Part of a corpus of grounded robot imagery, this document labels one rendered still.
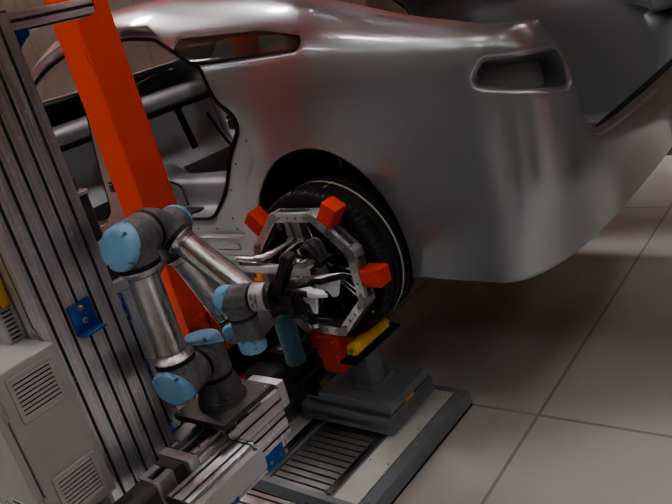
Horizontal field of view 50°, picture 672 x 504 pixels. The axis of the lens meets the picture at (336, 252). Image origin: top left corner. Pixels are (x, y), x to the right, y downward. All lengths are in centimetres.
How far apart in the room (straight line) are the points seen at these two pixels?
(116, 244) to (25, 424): 50
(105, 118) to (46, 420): 133
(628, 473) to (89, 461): 188
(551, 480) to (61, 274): 190
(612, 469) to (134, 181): 212
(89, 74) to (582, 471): 238
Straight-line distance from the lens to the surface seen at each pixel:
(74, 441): 207
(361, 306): 278
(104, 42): 294
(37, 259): 200
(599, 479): 292
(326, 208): 267
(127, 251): 188
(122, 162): 295
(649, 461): 299
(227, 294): 183
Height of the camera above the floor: 188
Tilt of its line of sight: 20 degrees down
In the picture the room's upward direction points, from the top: 15 degrees counter-clockwise
